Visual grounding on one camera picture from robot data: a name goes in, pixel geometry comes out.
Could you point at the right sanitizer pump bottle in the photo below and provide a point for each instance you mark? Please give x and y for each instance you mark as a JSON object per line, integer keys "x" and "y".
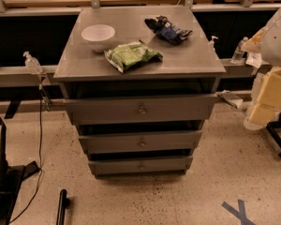
{"x": 212, "y": 42}

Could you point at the blue chip bag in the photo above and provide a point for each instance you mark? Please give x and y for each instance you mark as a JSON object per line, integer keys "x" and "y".
{"x": 163, "y": 28}

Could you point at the grey top drawer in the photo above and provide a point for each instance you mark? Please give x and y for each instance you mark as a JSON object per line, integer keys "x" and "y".
{"x": 123, "y": 110}

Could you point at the left sanitizer pump bottle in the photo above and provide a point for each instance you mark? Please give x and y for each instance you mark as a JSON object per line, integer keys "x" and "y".
{"x": 32, "y": 64}

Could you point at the black bar on floor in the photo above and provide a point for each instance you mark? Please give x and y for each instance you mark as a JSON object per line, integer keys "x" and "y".
{"x": 63, "y": 204}

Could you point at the sanitizer pump bottle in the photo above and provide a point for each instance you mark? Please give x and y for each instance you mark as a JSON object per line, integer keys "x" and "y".
{"x": 212, "y": 42}
{"x": 32, "y": 64}

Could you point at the grey bottom drawer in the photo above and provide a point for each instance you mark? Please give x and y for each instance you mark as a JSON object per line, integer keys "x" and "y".
{"x": 147, "y": 165}

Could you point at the green chip bag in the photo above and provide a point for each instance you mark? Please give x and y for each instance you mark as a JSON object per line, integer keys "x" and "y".
{"x": 126, "y": 56}

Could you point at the grey drawer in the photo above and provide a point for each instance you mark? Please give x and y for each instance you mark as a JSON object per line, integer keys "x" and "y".
{"x": 140, "y": 141}
{"x": 123, "y": 110}
{"x": 147, "y": 165}

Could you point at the black stand base left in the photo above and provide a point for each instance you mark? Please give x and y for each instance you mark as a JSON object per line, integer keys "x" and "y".
{"x": 11, "y": 178}

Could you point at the folded cloth on rail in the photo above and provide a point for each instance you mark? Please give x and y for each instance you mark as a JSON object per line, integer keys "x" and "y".
{"x": 231, "y": 98}

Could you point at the grey drawer cabinet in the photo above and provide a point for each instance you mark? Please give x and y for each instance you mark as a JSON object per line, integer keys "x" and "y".
{"x": 138, "y": 84}

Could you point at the white bowl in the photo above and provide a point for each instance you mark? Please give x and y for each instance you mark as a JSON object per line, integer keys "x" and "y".
{"x": 98, "y": 37}

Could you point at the white paper packet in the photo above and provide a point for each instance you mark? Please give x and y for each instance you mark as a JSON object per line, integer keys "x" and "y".
{"x": 254, "y": 59}

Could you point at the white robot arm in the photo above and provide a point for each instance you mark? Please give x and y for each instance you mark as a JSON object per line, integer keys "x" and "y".
{"x": 266, "y": 91}

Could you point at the clear water bottle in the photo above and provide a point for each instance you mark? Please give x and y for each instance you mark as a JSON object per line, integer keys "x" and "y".
{"x": 239, "y": 52}

